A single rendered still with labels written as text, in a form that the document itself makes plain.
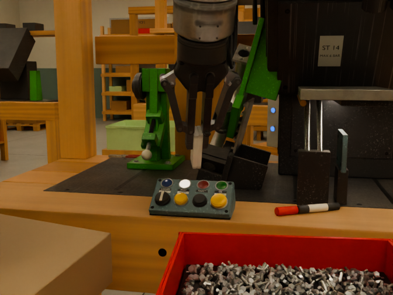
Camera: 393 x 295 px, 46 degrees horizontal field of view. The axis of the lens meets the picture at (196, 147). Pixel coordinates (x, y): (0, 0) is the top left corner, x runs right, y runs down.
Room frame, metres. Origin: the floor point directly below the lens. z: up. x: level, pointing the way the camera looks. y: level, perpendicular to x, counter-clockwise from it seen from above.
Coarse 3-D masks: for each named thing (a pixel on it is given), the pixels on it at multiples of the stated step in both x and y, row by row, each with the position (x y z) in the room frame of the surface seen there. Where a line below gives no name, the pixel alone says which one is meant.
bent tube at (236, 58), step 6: (240, 48) 1.12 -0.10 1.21; (246, 48) 1.13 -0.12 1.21; (234, 54) 1.10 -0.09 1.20; (240, 54) 1.13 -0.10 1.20; (246, 54) 1.13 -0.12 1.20; (234, 60) 1.09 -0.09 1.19; (240, 60) 1.09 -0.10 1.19; (246, 60) 1.09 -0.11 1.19; (240, 66) 1.12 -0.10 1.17; (240, 72) 1.13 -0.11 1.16; (240, 78) 1.15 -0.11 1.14; (240, 84) 1.16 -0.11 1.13; (234, 96) 1.17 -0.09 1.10; (216, 132) 1.10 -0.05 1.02; (216, 138) 1.09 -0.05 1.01; (222, 138) 1.09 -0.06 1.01; (216, 144) 1.07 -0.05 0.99; (222, 144) 1.09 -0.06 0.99
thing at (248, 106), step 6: (246, 102) 1.10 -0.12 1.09; (252, 102) 1.16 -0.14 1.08; (246, 108) 1.04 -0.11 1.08; (240, 114) 1.05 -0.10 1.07; (246, 114) 1.06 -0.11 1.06; (240, 120) 1.07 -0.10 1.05; (246, 120) 1.13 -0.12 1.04; (240, 126) 1.05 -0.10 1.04; (246, 126) 1.21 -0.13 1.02; (240, 132) 1.05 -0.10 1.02; (234, 138) 1.05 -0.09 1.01; (240, 138) 1.10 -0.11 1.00; (234, 144) 1.09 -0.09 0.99; (240, 144) 1.18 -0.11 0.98; (234, 150) 1.05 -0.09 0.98
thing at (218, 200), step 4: (212, 196) 0.82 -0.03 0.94; (216, 196) 0.82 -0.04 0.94; (220, 196) 0.81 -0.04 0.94; (224, 196) 0.82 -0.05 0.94; (212, 200) 0.81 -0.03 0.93; (216, 200) 0.81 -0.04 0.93; (220, 200) 0.81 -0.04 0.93; (224, 200) 0.81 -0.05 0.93; (212, 204) 0.81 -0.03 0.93; (216, 204) 0.80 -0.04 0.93; (220, 204) 0.80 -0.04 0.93; (224, 204) 0.80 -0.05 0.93
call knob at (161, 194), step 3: (159, 192) 0.84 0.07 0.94; (162, 192) 0.84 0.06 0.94; (165, 192) 0.84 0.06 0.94; (156, 195) 0.83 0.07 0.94; (159, 195) 0.83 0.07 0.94; (162, 195) 0.83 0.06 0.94; (165, 195) 0.83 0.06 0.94; (168, 195) 0.83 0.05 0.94; (156, 198) 0.83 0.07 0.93; (159, 198) 0.83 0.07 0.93; (162, 198) 0.83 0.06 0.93; (165, 198) 0.83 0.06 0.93; (168, 198) 0.83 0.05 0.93; (156, 201) 0.83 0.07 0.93; (159, 201) 0.83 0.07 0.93; (162, 201) 0.82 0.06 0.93; (165, 201) 0.82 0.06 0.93
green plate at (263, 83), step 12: (264, 24) 1.04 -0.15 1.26; (264, 36) 1.02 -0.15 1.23; (252, 48) 1.01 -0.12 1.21; (264, 48) 1.02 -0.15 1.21; (252, 60) 1.01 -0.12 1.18; (264, 60) 1.02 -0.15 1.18; (252, 72) 1.03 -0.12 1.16; (264, 72) 1.02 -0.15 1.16; (276, 72) 1.02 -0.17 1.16; (252, 84) 1.03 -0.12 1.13; (264, 84) 1.02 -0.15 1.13; (276, 84) 1.02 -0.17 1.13; (264, 96) 1.02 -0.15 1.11; (276, 96) 1.02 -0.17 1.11
